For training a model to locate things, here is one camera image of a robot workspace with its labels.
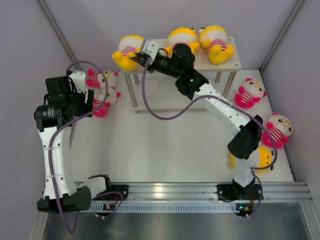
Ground pink toy right glasses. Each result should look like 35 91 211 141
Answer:
261 112 294 149

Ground right aluminium frame post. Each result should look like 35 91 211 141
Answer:
259 0 306 74

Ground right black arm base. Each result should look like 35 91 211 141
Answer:
217 183 262 202

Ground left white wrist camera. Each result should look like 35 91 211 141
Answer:
67 70 87 93

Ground white two-tier shelf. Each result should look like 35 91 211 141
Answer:
120 37 242 114

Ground grey slotted cable duct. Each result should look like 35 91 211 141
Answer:
88 201 241 214

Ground aluminium front rail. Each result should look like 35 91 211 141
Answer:
112 182 313 203

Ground pink toy top left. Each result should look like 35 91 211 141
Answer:
86 68 119 88

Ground pink toy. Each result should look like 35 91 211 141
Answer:
93 87 121 118
234 78 267 109
86 68 119 88

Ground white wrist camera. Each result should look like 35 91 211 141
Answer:
139 39 160 61
67 70 87 93

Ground pink toy top right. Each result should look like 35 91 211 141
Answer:
234 78 267 109

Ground aluminium frame post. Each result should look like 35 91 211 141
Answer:
259 0 306 74
35 0 77 63

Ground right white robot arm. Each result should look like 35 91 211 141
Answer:
130 40 263 199

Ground yellow toy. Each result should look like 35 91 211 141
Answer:
198 25 235 65
230 145 275 173
112 35 145 72
164 26 200 56

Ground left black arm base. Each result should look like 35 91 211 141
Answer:
109 184 129 201

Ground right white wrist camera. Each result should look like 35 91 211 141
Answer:
139 39 160 61

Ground left aluminium frame post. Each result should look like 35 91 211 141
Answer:
35 0 77 63

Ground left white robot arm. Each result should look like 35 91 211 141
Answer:
34 71 113 214

